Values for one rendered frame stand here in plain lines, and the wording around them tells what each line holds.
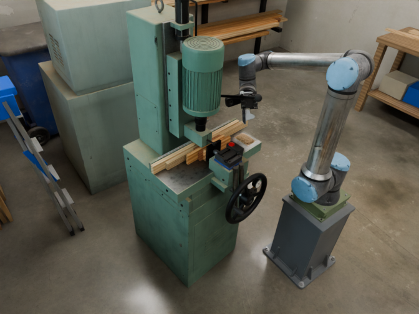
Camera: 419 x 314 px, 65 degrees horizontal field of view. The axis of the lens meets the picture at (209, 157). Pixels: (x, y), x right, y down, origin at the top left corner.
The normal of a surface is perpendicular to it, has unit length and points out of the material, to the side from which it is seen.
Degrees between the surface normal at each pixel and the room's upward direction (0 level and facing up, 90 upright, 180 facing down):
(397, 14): 90
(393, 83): 90
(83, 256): 0
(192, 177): 0
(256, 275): 0
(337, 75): 82
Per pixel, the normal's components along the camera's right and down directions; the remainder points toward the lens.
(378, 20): -0.80, 0.35
